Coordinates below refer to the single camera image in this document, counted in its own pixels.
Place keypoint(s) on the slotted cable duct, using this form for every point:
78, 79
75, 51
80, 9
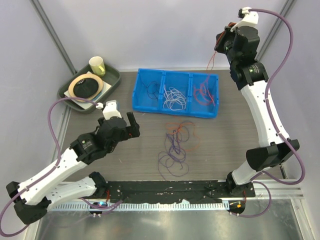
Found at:
182, 206

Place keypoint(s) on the blue three-compartment bin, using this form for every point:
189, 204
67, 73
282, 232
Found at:
176, 93

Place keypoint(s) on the dark green tray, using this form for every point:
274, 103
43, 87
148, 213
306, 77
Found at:
112, 77

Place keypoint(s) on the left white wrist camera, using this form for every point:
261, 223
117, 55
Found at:
109, 109

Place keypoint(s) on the black round disc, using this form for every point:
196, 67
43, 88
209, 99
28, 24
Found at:
85, 88

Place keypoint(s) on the right corner aluminium post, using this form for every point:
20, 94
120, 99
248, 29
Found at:
285, 10

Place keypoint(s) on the yellow-green mug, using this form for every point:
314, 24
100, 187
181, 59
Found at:
97, 65

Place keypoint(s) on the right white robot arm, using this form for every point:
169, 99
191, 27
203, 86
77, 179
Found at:
239, 44

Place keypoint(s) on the tan tape roll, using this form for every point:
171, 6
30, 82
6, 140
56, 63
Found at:
85, 76

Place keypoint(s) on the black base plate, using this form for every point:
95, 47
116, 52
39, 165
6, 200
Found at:
170, 192

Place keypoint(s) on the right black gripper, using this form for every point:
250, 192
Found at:
226, 35

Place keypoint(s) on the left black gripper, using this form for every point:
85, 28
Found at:
131, 131

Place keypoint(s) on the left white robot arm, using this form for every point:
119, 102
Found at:
33, 198

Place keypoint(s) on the white paper pad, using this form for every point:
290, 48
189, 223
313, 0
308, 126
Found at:
87, 105

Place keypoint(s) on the corner aluminium post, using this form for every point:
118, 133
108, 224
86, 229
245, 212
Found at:
285, 10
52, 33

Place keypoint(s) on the left corner aluminium post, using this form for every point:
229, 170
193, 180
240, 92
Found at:
52, 33

